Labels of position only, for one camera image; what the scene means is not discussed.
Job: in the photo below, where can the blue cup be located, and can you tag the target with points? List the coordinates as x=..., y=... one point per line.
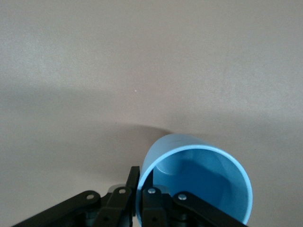
x=203, y=175

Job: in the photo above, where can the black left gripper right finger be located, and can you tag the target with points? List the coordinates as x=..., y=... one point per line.
x=170, y=208

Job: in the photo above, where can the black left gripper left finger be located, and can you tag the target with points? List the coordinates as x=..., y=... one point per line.
x=111, y=205

